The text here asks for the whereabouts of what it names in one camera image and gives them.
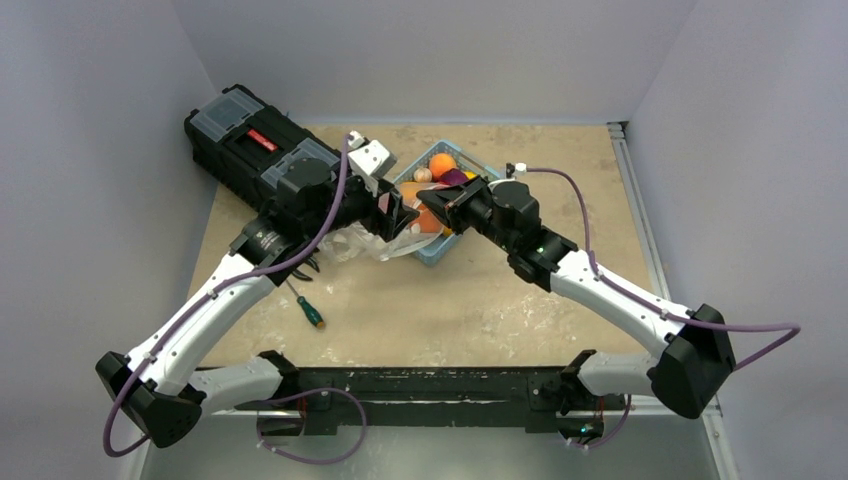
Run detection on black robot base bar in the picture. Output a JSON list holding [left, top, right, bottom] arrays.
[[236, 356, 625, 439]]

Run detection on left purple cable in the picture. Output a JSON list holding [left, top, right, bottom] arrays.
[[101, 135, 352, 459]]

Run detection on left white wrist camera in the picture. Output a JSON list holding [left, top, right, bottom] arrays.
[[347, 130, 397, 197]]

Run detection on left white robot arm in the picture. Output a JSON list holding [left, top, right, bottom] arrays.
[[95, 153, 416, 458]]

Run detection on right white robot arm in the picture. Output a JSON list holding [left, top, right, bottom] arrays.
[[417, 177, 736, 419]]

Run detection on black plastic toolbox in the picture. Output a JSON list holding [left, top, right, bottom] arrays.
[[184, 84, 340, 211]]

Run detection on green handled screwdriver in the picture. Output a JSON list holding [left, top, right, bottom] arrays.
[[286, 281, 326, 330]]

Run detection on white toy garlic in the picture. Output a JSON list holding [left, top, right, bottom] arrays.
[[413, 167, 433, 183]]

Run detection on peach toy fruit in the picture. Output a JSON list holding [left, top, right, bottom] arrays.
[[427, 153, 457, 181]]

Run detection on clear zip top bag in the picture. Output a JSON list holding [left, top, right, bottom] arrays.
[[318, 223, 444, 263]]

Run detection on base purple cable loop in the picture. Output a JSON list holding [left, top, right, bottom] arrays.
[[256, 386, 369, 466]]

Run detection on black handled pliers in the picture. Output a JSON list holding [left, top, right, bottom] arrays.
[[291, 255, 321, 282]]

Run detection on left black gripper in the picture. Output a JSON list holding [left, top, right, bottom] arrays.
[[305, 170, 417, 240]]

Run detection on yellow toy bell pepper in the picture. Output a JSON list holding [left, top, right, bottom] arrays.
[[396, 182, 431, 208]]

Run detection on orange toy pumpkin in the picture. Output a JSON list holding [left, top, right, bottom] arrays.
[[410, 207, 444, 234]]

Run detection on light blue plastic basket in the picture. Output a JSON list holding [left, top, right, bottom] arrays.
[[390, 139, 505, 268]]

